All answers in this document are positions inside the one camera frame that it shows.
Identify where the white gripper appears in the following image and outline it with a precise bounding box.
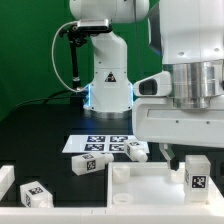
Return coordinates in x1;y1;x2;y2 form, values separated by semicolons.
132;96;224;171

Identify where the white square tabletop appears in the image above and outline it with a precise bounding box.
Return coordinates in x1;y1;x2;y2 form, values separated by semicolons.
107;162;224;212

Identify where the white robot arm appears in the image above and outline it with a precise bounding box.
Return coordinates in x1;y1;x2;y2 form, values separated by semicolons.
70;0;224;156

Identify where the white U-shaped fence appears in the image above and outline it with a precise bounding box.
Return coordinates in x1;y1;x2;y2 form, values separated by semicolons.
0;164;224;224

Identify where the white marker sheet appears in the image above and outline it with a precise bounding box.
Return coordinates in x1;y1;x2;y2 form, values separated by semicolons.
61;134;151;155

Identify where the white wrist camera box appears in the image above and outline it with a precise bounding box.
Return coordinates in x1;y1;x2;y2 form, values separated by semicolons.
133;71;172;97

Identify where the black cable on table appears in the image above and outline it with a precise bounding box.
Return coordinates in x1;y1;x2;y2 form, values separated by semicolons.
7;89;84;116

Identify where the black camera stand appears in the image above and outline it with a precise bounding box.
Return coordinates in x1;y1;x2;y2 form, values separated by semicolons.
59;27;87;108

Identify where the grey camera on stand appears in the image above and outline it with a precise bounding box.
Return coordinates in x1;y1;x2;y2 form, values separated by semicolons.
77;19;111;34

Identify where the white camera cable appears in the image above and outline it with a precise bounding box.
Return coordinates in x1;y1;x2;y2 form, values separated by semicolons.
50;20;85;93

